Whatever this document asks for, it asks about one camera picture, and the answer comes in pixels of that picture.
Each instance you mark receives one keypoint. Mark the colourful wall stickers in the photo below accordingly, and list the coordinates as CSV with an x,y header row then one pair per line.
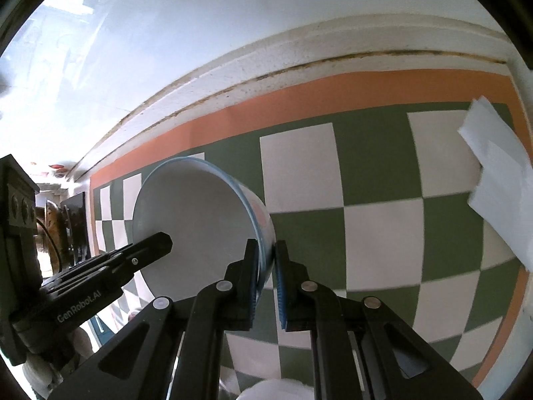
x,y
56,167

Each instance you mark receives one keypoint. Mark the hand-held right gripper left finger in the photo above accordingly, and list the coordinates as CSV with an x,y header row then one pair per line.
x,y
252,291

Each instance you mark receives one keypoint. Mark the white paper tissue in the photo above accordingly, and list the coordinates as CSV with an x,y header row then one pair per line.
x,y
499,175

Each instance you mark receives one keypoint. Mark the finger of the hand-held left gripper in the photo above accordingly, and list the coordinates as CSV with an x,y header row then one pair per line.
x,y
141,254

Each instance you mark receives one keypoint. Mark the plain white bowl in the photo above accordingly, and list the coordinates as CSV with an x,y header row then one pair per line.
x,y
275,391

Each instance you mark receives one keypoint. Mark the blue patterned white bowl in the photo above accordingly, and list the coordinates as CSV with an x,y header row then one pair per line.
x,y
191,212

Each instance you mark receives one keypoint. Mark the black glass stove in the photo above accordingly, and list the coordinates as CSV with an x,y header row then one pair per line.
x,y
75,225

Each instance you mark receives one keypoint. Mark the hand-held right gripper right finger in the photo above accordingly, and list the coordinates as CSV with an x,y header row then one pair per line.
x,y
280,296

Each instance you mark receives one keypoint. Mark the green white checkered cloth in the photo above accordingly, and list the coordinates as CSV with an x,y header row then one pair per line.
x,y
374,175

